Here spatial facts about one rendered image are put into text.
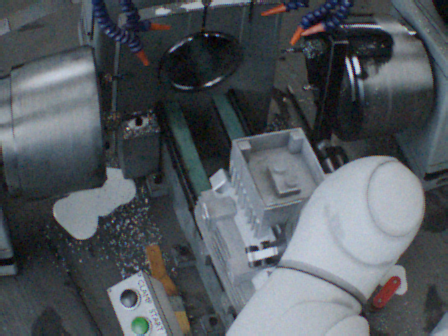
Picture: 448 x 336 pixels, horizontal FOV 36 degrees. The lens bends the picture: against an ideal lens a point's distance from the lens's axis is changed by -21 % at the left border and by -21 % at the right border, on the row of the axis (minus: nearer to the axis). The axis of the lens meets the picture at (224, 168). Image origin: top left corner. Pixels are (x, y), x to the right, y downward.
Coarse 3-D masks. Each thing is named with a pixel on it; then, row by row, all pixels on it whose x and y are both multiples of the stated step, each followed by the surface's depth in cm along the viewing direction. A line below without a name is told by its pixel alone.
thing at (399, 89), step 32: (320, 32) 138; (352, 32) 130; (384, 32) 132; (320, 64) 142; (352, 64) 129; (384, 64) 129; (416, 64) 131; (352, 96) 132; (384, 96) 130; (416, 96) 133; (352, 128) 136; (384, 128) 136; (416, 128) 141
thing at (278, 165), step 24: (240, 144) 112; (264, 144) 115; (288, 144) 116; (240, 168) 111; (264, 168) 113; (288, 168) 112; (312, 168) 113; (240, 192) 113; (264, 192) 111; (288, 192) 110; (312, 192) 111; (264, 216) 106; (288, 216) 108
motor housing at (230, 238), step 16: (208, 192) 118; (240, 208) 114; (224, 224) 113; (240, 224) 113; (208, 240) 117; (224, 240) 112; (240, 240) 112; (256, 240) 110; (272, 240) 108; (224, 256) 112; (240, 256) 110; (224, 272) 113; (224, 288) 117; (240, 288) 109; (240, 304) 108
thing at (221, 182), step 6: (216, 174) 116; (222, 174) 115; (228, 174) 116; (210, 180) 116; (216, 180) 116; (222, 180) 115; (228, 180) 115; (216, 186) 115; (222, 186) 115; (228, 186) 116; (222, 192) 116; (258, 276) 106; (264, 276) 105; (258, 282) 105; (264, 282) 105; (258, 288) 105
